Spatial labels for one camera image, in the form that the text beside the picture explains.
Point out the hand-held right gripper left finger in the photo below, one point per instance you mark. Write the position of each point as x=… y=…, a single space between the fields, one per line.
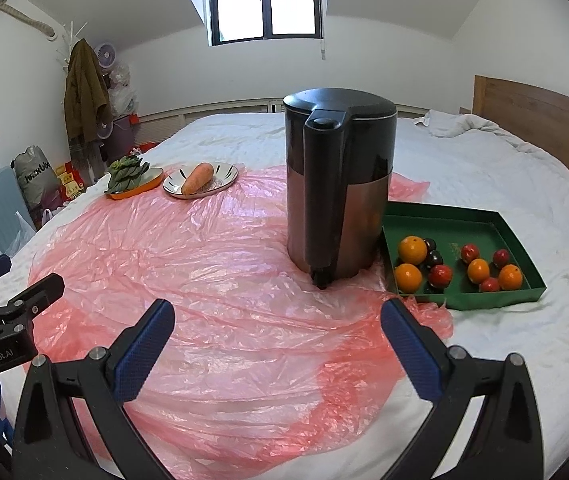
x=144 y=350

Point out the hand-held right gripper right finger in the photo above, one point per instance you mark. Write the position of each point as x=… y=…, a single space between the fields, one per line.
x=414 y=355

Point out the orange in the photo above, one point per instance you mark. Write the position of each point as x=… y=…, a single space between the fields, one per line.
x=408 y=277
x=412 y=250
x=510 y=277
x=478 y=270

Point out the red apple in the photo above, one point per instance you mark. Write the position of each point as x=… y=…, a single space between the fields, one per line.
x=489 y=285
x=501 y=258
x=470 y=252
x=440 y=276

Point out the dark purple plum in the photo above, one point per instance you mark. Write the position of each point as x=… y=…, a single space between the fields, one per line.
x=431 y=244
x=433 y=259

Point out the green tray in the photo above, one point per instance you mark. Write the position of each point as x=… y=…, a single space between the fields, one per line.
x=464 y=227

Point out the white plastic bag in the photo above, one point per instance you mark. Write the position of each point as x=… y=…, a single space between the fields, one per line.
x=14 y=237
x=49 y=217

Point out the grey bag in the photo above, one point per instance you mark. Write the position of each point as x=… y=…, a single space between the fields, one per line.
x=34 y=175

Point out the pink plastic sheet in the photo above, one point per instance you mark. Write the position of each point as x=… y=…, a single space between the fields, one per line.
x=214 y=270

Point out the yellow and red boxes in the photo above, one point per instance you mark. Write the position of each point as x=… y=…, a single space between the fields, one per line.
x=72 y=177

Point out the green bok choy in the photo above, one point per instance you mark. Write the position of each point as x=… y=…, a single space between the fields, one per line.
x=124 y=175

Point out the orange plate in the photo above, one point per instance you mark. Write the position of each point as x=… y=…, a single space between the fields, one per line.
x=148 y=182

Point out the purple bin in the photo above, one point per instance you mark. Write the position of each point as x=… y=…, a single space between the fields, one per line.
x=114 y=137

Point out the red bag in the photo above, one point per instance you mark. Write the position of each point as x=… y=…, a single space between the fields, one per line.
x=139 y=149

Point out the carrot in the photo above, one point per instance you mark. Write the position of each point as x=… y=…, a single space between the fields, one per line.
x=197 y=178

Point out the black and copper kettle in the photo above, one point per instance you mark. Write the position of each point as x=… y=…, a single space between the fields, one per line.
x=339 y=185

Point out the white striped plate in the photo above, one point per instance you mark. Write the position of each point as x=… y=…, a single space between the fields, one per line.
x=225 y=175

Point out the white bed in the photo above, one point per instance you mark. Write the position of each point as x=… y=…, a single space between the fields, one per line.
x=514 y=185

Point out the brown coat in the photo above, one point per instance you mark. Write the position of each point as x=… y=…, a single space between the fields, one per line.
x=82 y=90

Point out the white radiator cover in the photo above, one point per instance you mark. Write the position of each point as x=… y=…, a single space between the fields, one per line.
x=164 y=125

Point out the clear plastic bags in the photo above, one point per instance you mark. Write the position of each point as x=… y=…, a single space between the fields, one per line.
x=122 y=87

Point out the crumpled white blanket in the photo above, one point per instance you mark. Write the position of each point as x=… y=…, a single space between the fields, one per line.
x=444 y=122

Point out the small white fan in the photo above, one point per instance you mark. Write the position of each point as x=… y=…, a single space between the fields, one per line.
x=105 y=53

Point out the white coat rack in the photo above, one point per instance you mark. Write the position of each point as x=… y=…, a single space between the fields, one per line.
x=71 y=32

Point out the wooden headboard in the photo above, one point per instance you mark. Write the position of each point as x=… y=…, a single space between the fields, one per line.
x=529 y=110

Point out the window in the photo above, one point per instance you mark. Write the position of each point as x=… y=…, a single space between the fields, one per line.
x=264 y=0

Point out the wall pipe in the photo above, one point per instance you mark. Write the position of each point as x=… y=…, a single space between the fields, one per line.
x=19 y=15

